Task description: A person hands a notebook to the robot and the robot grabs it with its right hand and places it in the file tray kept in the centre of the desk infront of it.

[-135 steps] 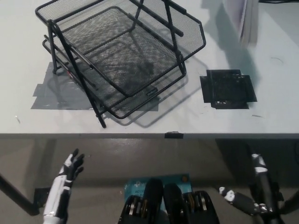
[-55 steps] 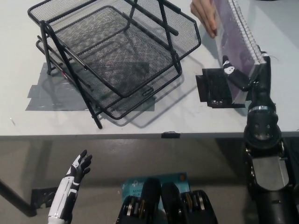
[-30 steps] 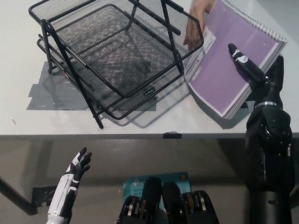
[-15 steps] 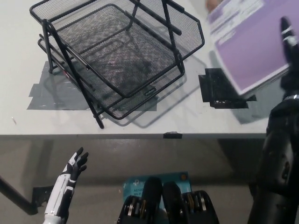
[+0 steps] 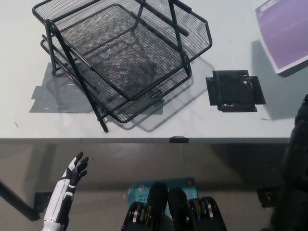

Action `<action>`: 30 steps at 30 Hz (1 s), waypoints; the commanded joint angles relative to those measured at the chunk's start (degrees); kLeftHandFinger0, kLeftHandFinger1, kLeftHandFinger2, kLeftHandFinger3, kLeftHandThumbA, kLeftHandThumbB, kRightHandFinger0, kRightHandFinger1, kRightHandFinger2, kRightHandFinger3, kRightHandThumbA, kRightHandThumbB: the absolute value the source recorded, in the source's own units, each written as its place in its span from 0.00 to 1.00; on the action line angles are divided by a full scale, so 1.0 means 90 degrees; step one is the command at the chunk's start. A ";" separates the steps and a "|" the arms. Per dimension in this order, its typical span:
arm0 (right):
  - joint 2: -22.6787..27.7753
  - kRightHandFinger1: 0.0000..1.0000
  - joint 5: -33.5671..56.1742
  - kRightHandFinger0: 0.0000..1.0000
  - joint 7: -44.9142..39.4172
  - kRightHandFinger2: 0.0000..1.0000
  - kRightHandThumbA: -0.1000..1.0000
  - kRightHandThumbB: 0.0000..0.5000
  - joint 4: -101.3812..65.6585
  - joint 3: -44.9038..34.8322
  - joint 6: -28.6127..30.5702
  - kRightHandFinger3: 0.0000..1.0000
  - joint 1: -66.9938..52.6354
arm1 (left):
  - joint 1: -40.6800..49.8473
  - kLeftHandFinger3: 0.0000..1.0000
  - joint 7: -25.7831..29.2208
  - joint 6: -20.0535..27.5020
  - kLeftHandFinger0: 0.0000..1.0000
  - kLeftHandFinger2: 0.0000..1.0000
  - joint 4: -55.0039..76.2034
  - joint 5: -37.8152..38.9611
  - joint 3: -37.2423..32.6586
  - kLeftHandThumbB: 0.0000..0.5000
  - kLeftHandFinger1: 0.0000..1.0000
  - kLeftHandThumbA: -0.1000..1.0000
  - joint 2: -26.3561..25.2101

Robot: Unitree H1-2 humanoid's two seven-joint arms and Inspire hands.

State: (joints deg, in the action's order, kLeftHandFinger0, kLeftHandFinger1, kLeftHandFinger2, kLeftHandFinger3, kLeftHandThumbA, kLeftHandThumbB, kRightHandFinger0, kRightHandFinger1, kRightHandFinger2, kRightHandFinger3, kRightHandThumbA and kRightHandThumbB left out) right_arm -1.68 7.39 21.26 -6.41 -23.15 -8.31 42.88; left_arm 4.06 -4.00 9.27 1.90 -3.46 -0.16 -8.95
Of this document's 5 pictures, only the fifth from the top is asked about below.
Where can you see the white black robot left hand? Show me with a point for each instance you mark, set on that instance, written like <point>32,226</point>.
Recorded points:
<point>59,201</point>

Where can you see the black mesh file tray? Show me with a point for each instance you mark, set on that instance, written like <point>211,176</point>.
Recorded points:
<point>120,60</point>

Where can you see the black table leg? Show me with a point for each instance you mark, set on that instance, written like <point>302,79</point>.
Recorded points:
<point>16,203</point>

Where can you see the teal cardboard router box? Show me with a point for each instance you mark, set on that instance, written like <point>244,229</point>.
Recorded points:
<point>139,192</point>

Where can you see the grey tape patch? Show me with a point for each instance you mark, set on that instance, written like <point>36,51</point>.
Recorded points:
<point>45,101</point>

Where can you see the small black tape strip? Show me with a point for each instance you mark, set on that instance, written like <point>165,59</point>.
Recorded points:
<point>179,140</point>

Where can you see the black tape square patch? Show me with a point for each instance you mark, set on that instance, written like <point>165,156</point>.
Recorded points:
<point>233,92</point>

